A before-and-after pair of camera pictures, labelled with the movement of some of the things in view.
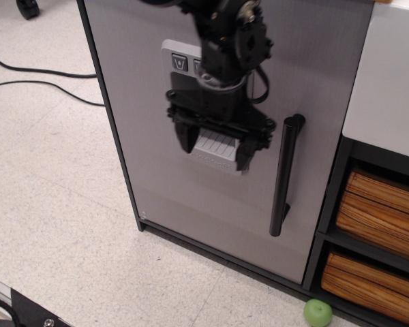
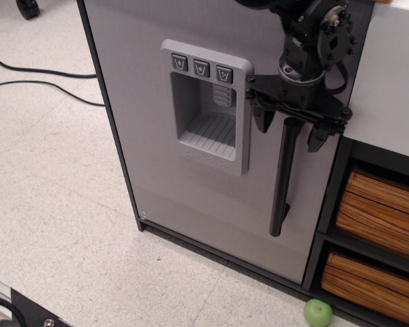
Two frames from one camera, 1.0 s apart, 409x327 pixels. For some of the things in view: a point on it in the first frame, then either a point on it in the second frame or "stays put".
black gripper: [225, 107] → [311, 102]
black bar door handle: [285, 161] stays put
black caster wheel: [28, 9] stays put
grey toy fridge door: [273, 214] stays put
